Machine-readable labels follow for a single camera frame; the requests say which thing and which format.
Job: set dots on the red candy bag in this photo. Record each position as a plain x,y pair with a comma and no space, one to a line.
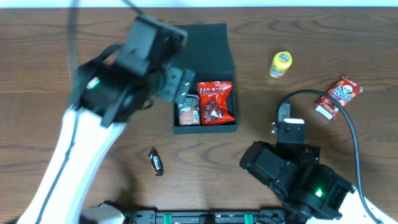
213,102

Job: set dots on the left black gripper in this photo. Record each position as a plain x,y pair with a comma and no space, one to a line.
175,86

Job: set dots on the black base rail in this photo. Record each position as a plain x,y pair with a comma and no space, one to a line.
267,216

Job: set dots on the dark green open box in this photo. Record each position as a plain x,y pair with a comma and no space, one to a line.
207,53

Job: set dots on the red Hello Panda box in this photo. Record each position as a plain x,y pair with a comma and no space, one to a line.
343,92

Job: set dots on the black candy bar wrapper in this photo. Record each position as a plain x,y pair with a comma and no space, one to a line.
156,162

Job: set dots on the red Pringles can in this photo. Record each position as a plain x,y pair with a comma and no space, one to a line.
188,111

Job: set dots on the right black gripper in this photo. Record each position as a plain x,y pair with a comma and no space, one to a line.
290,137

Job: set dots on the small blue box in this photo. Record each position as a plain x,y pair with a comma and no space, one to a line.
284,111

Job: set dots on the yellow candy bottle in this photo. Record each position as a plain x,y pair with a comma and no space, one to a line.
280,64

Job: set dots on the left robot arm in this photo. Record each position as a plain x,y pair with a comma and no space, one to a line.
110,88

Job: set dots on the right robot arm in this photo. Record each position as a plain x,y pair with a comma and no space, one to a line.
311,192

